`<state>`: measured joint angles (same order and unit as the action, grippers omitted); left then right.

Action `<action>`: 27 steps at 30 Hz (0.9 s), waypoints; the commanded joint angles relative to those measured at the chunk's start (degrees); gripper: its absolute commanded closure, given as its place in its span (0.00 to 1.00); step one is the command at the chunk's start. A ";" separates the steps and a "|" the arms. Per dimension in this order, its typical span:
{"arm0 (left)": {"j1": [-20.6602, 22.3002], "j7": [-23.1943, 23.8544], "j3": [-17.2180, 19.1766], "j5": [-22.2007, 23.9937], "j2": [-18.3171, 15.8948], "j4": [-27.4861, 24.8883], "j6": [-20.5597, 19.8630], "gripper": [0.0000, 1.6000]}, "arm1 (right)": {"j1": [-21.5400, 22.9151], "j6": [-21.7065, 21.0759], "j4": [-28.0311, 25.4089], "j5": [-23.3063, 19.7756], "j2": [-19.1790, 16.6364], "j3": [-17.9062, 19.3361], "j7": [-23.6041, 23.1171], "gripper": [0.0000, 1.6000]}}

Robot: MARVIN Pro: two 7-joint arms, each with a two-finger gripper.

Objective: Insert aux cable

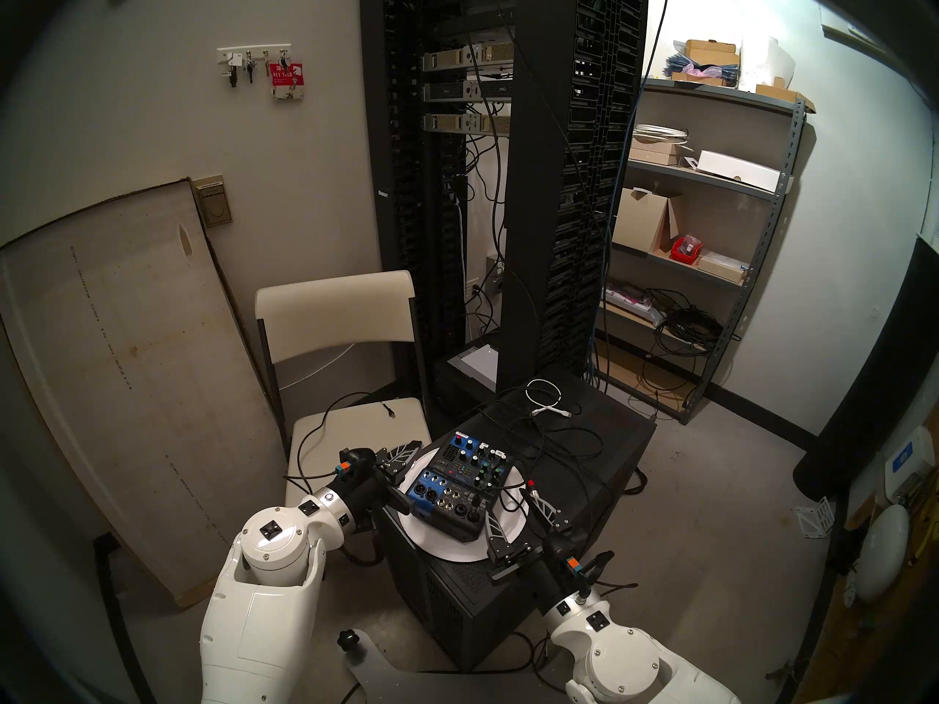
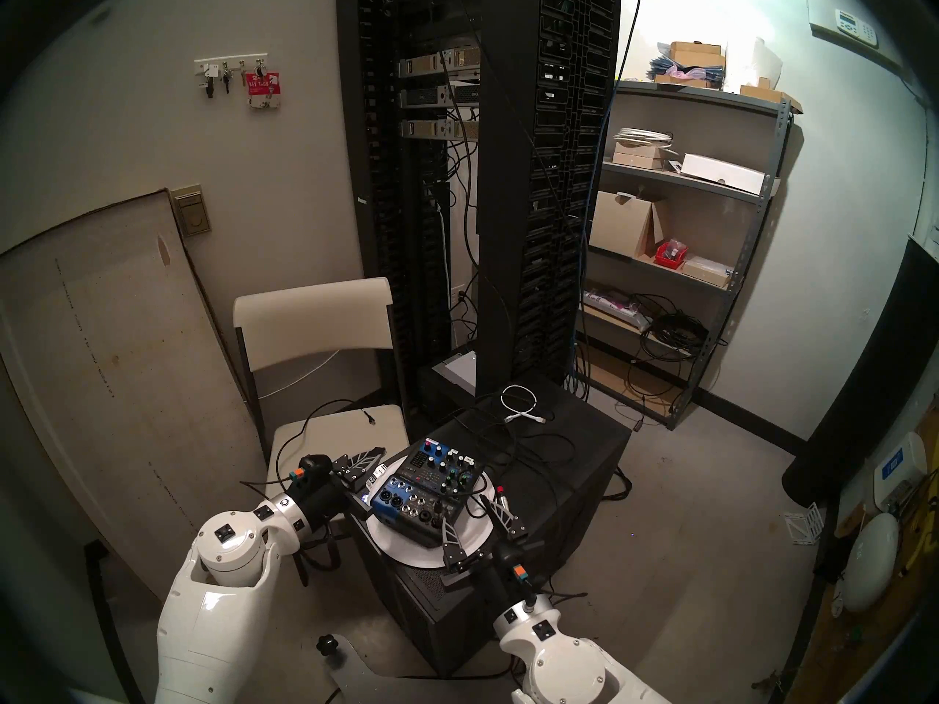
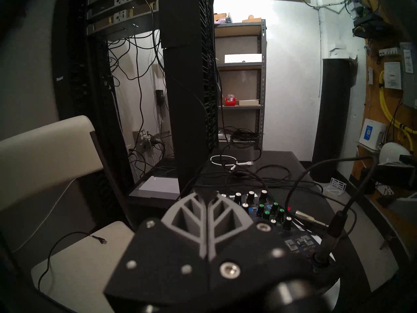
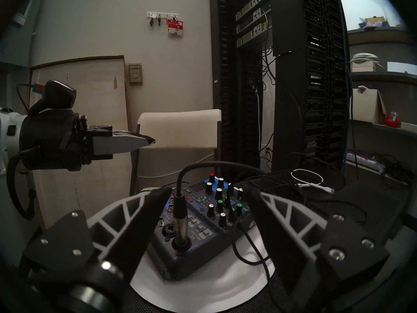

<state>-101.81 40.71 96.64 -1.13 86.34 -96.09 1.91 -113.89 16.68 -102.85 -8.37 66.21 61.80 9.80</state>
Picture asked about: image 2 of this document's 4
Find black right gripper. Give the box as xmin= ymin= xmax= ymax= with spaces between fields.
xmin=440 ymin=494 xmax=545 ymax=608

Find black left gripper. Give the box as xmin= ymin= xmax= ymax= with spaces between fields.
xmin=290 ymin=447 xmax=387 ymax=535

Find blue black audio mixer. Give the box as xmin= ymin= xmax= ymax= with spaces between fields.
xmin=369 ymin=439 xmax=485 ymax=548

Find white round plate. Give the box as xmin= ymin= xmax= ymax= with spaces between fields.
xmin=365 ymin=457 xmax=496 ymax=570

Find black speaker cabinet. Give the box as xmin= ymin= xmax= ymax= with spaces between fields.
xmin=345 ymin=380 xmax=633 ymax=678

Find grey flat rack device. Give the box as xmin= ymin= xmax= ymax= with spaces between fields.
xmin=431 ymin=351 xmax=478 ymax=394

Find beige folding chair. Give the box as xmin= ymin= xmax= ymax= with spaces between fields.
xmin=233 ymin=277 xmax=412 ymax=586

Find pink white package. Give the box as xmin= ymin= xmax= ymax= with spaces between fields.
xmin=582 ymin=286 xmax=652 ymax=329

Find large grey cardboard sheet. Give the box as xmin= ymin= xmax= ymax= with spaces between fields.
xmin=0 ymin=189 xmax=268 ymax=608

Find black server rack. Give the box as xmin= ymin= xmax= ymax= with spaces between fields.
xmin=336 ymin=0 xmax=623 ymax=417

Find open tan cardboard box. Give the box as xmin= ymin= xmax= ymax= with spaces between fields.
xmin=589 ymin=191 xmax=665 ymax=260

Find beige flat box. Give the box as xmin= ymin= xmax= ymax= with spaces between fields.
xmin=681 ymin=255 xmax=734 ymax=287

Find beige rack unit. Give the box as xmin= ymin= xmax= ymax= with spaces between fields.
xmin=400 ymin=120 xmax=481 ymax=140
xmin=398 ymin=48 xmax=481 ymax=78

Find white dome device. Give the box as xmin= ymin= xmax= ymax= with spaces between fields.
xmin=842 ymin=512 xmax=900 ymax=614

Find black rack server unit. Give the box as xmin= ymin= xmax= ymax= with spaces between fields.
xmin=400 ymin=85 xmax=481 ymax=108

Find small tan box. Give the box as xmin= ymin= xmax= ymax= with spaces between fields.
xmin=611 ymin=144 xmax=672 ymax=170

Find red key tag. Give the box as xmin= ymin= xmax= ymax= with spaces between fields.
xmin=246 ymin=70 xmax=282 ymax=109

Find tall black panel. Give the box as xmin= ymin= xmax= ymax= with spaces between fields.
xmin=781 ymin=237 xmax=939 ymax=509

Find white device blue label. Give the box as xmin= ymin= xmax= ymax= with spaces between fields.
xmin=873 ymin=431 xmax=929 ymax=513

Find white flat box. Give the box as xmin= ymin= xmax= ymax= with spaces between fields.
xmin=679 ymin=153 xmax=767 ymax=195

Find white key hook rack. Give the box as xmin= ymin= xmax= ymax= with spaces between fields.
xmin=194 ymin=54 xmax=268 ymax=76

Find grey metal shelf unit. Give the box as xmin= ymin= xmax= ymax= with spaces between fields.
xmin=569 ymin=79 xmax=797 ymax=428

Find pile of plastic bags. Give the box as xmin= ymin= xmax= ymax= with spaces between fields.
xmin=648 ymin=56 xmax=723 ymax=87

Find small open cardboard box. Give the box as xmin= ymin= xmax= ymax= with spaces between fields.
xmin=739 ymin=85 xmax=803 ymax=114

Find brown cardboard box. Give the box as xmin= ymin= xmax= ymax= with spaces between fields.
xmin=669 ymin=41 xmax=726 ymax=69

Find white plastic bag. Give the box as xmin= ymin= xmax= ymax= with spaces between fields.
xmin=726 ymin=37 xmax=783 ymax=91

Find white Sonitrol alarm cabinet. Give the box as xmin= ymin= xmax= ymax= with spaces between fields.
xmin=807 ymin=0 xmax=905 ymax=69

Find thin black loose cable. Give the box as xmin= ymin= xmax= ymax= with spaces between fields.
xmin=242 ymin=400 xmax=379 ymax=498

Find white coiled usb cable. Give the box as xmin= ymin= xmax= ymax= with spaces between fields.
xmin=500 ymin=385 xmax=551 ymax=425

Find black cable coil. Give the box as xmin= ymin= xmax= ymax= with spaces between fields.
xmin=631 ymin=293 xmax=727 ymax=362

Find beige wall switch plate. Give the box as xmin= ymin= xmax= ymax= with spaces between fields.
xmin=170 ymin=185 xmax=212 ymax=238

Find white lattice bracket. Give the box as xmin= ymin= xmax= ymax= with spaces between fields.
xmin=780 ymin=503 xmax=826 ymax=546

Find plywood wall board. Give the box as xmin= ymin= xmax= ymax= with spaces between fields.
xmin=785 ymin=417 xmax=939 ymax=704

